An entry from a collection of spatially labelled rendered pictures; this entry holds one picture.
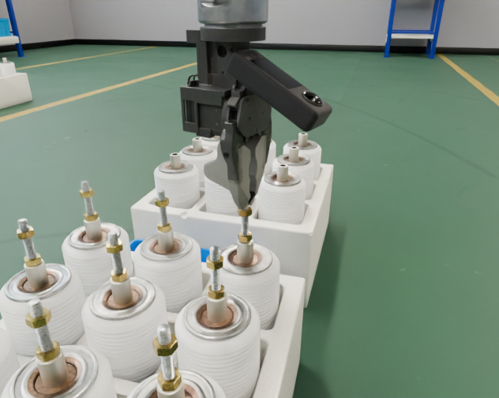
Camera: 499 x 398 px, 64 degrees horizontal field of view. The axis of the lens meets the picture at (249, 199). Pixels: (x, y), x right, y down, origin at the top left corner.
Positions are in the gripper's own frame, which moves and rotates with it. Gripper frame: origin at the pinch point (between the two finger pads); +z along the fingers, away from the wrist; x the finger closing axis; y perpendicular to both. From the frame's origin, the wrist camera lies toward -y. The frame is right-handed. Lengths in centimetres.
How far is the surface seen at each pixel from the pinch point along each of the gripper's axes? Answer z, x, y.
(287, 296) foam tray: 16.4, -4.0, -4.2
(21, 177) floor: 34, -35, 120
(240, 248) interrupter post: 7.0, 1.0, 0.8
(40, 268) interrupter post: 6.9, 17.8, 19.0
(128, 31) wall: 12, -488, 536
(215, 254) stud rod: 0.9, 11.5, -3.0
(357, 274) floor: 34, -40, -5
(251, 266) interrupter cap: 9.1, 1.3, -1.1
